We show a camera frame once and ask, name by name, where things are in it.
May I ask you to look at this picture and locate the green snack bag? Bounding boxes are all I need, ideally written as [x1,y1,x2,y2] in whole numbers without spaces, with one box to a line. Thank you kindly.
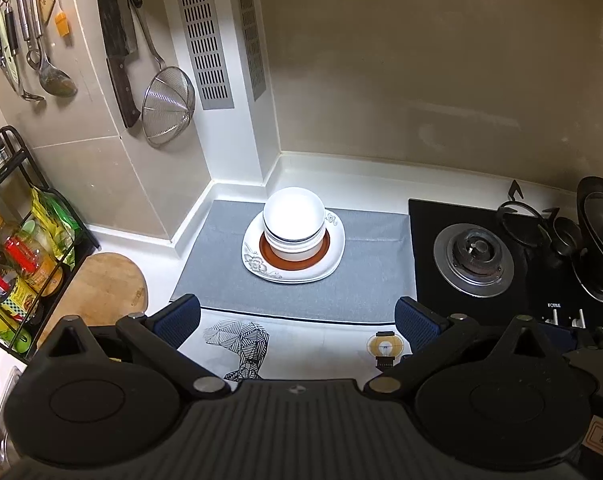
[31,186,79,270]

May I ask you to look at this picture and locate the white blue-patterned bowl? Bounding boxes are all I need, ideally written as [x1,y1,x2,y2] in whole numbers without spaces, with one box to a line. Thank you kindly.
[262,186,325,243]

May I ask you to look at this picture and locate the orange silicone brush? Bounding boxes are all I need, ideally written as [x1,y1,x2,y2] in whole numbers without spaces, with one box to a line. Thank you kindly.
[55,0,71,44]

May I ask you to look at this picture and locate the black gas stove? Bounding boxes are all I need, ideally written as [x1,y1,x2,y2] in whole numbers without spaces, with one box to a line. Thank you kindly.
[409,182,603,352]

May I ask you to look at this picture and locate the white patterned cloth mat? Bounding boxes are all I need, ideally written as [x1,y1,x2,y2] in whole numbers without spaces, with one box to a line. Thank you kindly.
[179,309,412,386]

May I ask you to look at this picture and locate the brown round plate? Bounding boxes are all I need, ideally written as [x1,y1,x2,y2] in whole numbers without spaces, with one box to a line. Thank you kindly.
[259,232,331,271]

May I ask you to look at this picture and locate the steel ladle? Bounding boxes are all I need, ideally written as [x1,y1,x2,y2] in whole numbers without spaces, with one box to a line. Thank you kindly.
[26,0,79,98]

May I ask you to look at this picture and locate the silver wall vent grille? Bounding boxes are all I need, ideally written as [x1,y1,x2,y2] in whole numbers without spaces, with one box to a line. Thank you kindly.
[178,0,234,110]

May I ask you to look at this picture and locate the teal glazed bowl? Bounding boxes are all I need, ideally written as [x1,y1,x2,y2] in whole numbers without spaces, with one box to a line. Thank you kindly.
[263,231,327,262]

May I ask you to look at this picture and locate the grey table mat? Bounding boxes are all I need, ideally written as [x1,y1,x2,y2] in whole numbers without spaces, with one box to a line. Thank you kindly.
[172,200,416,325]

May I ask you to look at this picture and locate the steel mesh strainer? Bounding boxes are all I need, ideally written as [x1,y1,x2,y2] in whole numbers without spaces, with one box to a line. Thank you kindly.
[129,0,196,148]

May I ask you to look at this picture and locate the black spice rack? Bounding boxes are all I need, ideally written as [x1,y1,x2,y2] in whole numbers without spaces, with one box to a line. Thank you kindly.
[0,126,100,362]

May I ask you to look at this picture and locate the white floral triangular plate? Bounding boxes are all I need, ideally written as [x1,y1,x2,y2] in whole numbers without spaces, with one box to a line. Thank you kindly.
[240,210,346,285]

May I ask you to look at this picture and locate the steel slotted spatula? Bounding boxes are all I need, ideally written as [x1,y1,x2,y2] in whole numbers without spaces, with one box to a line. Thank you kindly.
[0,0,45,103]

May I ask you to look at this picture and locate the round wooden cutting board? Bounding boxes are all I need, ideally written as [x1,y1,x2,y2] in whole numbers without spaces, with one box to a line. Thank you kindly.
[36,252,148,348]

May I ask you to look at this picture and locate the kitchen cleaver knife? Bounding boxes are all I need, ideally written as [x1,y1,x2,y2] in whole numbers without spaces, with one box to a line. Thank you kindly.
[97,0,141,128]

